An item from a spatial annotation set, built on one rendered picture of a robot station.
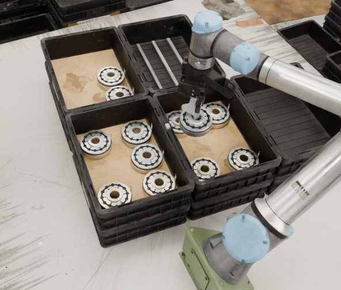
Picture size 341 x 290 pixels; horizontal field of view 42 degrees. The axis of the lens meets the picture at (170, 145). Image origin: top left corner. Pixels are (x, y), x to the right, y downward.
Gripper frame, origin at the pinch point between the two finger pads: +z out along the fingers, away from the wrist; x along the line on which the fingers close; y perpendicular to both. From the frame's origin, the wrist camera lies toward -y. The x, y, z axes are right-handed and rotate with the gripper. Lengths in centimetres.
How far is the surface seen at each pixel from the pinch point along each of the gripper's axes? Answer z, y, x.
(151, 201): 6.8, 5.8, 32.1
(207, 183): 6.4, -8.3, 21.5
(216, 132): 16.2, -6.5, -7.7
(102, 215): 7.0, 17.4, 40.7
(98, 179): 16.2, 25.3, 24.1
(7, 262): 29, 44, 53
